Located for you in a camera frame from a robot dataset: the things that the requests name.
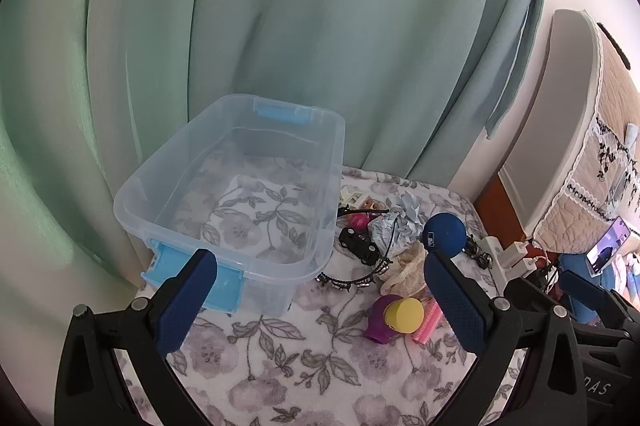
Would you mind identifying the blue foam ball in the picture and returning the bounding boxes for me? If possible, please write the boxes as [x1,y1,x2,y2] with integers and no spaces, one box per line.
[421,212,467,263]

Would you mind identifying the pale green curtain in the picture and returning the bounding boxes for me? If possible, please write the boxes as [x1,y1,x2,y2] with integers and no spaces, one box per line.
[0,0,561,302]

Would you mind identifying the clear plastic container blue latches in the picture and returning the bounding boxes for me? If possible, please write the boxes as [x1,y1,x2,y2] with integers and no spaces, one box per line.
[113,93,347,318]

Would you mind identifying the white power strip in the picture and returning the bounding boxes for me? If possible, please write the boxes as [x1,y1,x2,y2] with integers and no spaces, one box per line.
[470,236,531,302]

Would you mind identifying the black and gold action figure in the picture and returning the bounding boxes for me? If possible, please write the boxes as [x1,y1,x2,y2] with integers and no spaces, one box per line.
[462,233,493,269]

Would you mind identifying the pink hair roller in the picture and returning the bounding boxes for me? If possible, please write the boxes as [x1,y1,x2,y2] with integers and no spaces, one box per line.
[411,298,446,344]

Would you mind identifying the black beaded headband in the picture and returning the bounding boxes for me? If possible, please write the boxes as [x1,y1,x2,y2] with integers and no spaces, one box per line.
[316,203,401,293]

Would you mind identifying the white plastic clip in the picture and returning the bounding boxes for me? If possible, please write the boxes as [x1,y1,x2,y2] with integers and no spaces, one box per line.
[340,187,368,207]

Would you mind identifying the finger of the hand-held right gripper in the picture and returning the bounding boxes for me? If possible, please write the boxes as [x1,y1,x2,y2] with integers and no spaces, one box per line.
[501,277,556,311]
[559,270,640,342]

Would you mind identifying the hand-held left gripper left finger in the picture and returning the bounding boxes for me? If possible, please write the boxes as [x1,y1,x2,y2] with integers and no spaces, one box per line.
[54,248,221,426]

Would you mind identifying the white headboard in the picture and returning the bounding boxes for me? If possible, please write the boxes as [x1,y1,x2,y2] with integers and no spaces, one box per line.
[497,8,608,237]

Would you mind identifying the purple toy with yellow cap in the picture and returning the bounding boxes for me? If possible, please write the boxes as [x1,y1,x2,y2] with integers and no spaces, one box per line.
[365,293,426,346]

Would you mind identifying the black toy car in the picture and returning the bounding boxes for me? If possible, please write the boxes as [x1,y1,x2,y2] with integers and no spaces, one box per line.
[339,226,381,267]

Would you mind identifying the cream lace cloth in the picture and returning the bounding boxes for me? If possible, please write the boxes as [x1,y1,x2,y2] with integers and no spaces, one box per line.
[379,238,431,297]

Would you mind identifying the beige quilted cover lace trim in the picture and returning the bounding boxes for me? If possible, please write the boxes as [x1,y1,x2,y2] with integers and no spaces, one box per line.
[532,21,640,257]

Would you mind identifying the smartphone with lit screen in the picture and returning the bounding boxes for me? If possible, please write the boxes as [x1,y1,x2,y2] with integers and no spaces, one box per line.
[586,216,632,278]

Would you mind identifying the floral printed blanket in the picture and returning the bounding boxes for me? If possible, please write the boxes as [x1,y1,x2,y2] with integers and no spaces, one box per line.
[112,166,531,426]

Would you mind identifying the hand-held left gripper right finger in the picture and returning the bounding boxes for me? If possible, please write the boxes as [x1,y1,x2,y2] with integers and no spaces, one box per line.
[424,250,588,426]

